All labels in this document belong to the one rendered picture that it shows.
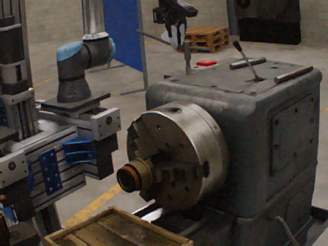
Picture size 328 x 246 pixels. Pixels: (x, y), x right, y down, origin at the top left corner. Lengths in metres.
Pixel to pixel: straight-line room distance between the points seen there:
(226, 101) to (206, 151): 0.18
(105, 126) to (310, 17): 9.89
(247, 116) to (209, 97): 0.16
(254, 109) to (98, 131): 0.67
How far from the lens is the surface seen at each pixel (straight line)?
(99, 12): 1.81
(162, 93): 1.46
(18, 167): 1.45
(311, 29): 11.33
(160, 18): 1.45
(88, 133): 1.72
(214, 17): 12.08
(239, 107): 1.26
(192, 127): 1.21
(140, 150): 1.25
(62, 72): 1.76
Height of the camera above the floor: 1.61
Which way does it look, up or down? 19 degrees down
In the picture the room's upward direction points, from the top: 5 degrees counter-clockwise
